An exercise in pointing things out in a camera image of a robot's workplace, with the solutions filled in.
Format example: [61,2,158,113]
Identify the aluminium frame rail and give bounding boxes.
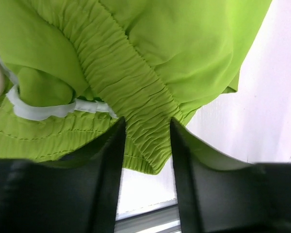
[114,199,181,233]

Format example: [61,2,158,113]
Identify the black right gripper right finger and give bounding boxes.
[170,118,291,233]

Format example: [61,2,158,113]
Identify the lime green shorts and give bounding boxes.
[0,0,271,175]

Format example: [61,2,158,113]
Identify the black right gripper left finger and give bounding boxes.
[0,118,126,233]

